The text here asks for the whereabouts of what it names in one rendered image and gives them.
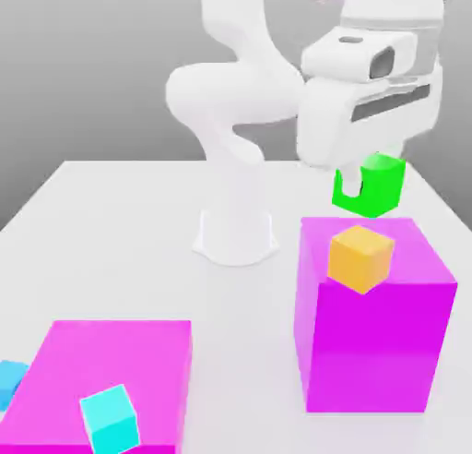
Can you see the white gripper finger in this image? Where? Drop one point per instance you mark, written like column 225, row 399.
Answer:
column 351, row 181

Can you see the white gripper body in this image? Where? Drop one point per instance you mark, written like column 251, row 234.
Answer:
column 324, row 129

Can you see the small green cube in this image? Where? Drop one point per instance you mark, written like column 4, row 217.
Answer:
column 381, row 192

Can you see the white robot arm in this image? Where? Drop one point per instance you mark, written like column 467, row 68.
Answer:
column 228, row 92

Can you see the small orange cube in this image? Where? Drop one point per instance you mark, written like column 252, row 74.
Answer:
column 359, row 262

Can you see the small cyan cube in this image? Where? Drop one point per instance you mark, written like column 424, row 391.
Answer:
column 110, row 420

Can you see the small blue cube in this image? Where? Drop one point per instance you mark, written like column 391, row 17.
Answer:
column 9, row 382

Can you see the tall large magenta box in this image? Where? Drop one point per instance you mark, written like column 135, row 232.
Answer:
column 376, row 343

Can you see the flat large magenta box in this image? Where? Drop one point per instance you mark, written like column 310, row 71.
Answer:
column 110, row 358

